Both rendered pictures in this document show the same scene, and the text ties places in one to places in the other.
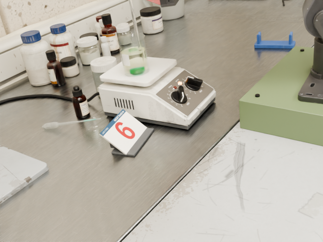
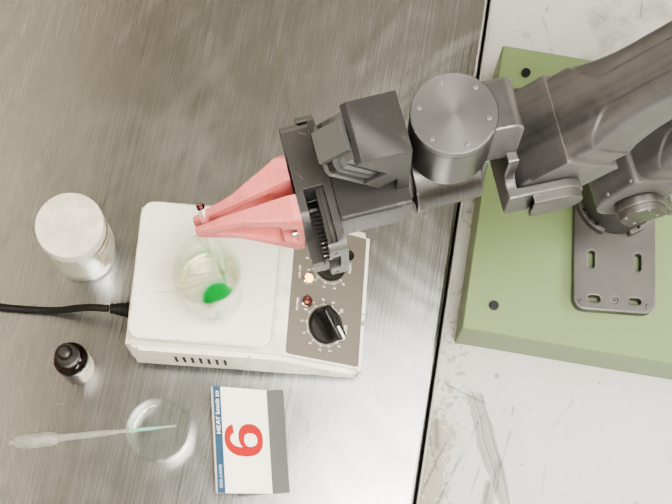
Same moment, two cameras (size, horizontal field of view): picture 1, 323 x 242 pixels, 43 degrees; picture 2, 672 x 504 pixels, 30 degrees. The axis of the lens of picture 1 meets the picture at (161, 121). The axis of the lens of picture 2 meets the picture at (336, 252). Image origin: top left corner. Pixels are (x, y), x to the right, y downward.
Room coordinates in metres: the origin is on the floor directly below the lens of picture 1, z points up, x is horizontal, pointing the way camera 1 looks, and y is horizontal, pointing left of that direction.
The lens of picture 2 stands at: (0.48, 0.10, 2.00)
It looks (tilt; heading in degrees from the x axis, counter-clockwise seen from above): 73 degrees down; 325
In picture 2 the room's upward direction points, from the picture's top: 5 degrees clockwise
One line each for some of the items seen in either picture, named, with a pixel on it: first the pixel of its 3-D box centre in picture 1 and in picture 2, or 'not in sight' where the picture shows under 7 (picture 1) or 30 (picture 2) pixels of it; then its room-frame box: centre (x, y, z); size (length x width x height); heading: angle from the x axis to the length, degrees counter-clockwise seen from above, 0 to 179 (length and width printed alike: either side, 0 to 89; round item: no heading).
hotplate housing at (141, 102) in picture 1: (153, 90); (239, 289); (0.76, 0.01, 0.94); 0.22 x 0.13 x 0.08; 55
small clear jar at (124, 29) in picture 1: (123, 35); not in sight; (1.23, 0.07, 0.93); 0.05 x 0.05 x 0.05
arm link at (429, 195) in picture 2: not in sight; (439, 163); (0.71, -0.14, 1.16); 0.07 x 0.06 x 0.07; 74
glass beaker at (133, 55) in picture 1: (133, 54); (208, 279); (0.76, 0.03, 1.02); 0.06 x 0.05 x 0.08; 168
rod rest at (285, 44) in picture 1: (274, 40); not in sight; (1.01, -0.32, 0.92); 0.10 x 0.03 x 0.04; 62
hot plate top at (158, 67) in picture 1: (138, 70); (205, 274); (0.78, 0.03, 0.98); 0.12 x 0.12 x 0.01; 55
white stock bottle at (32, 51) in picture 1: (37, 57); not in sight; (1.02, 0.29, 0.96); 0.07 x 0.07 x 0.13
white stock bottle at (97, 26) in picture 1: (103, 30); not in sight; (1.25, 0.13, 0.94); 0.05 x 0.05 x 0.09
